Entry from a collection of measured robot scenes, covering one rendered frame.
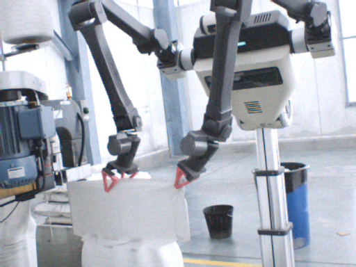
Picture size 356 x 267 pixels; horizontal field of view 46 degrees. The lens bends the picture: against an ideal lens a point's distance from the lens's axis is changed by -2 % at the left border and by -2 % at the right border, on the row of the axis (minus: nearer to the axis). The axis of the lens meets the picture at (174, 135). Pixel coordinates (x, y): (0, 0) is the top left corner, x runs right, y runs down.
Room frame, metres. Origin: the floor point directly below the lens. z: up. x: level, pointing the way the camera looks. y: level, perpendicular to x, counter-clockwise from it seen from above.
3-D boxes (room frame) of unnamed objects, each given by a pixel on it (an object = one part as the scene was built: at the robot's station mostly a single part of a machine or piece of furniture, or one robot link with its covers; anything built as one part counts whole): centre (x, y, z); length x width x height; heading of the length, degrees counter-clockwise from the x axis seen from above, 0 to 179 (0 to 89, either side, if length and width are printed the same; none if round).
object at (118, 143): (1.40, 0.16, 1.19); 0.11 x 0.09 x 0.12; 151
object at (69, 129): (1.72, 0.55, 1.21); 0.30 x 0.25 x 0.30; 60
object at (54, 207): (4.67, 1.29, 0.32); 0.67 x 0.42 x 0.14; 154
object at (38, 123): (1.25, 0.40, 1.25); 0.10 x 0.08 x 0.12; 175
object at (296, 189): (3.51, -0.85, 0.32); 0.51 x 0.48 x 0.65; 150
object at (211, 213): (3.91, -0.33, 0.13); 0.30 x 0.30 x 0.26
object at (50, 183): (1.55, 0.51, 1.04); 0.08 x 0.06 x 0.05; 150
